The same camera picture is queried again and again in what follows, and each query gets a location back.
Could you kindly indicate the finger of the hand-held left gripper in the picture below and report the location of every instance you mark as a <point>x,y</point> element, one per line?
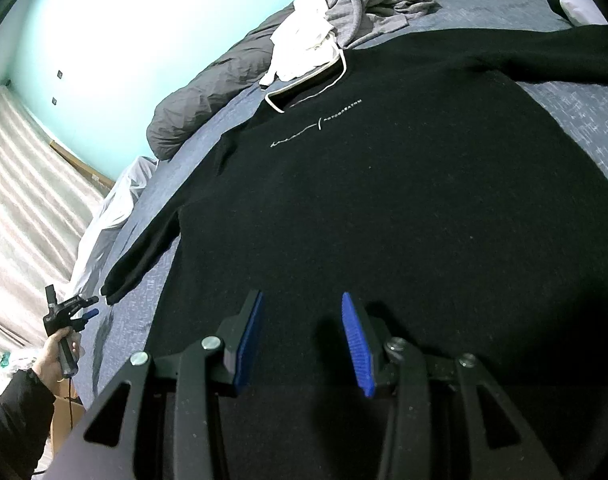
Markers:
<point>84,302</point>
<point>88,317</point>

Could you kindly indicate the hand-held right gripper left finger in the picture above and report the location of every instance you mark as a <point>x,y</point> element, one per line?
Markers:
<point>249,340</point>

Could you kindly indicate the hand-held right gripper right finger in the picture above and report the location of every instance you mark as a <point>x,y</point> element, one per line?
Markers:
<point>356,345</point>

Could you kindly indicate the black sweater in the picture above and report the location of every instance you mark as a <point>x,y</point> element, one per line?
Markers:
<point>383,185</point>

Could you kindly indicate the person's left forearm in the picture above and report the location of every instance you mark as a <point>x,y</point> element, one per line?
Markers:
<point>14,425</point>

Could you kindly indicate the person's left hand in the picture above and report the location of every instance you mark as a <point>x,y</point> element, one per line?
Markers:
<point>46,365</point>

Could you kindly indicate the green printed plastic bag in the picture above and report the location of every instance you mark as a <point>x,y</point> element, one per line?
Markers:
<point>4,362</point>

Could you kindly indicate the white bed sheet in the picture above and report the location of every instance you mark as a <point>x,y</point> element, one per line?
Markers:
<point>109,210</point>

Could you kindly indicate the cardboard box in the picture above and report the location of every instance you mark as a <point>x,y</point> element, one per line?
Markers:
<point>61,420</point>

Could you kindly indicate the wooden baseboard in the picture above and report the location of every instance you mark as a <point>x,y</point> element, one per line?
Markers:
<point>81,160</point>

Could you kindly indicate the dark grey duvet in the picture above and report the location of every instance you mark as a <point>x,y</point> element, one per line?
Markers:
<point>199,105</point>

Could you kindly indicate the white garment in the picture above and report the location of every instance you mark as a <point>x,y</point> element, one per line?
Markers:
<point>304,40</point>

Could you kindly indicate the blue patterned bedspread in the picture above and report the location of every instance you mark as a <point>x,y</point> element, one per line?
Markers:
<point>558,105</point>

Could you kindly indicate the grey hoodie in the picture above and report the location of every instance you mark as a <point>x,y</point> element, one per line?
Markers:
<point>373,10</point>

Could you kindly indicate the white pillow with black edge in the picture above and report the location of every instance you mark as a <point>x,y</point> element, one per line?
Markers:
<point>578,7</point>

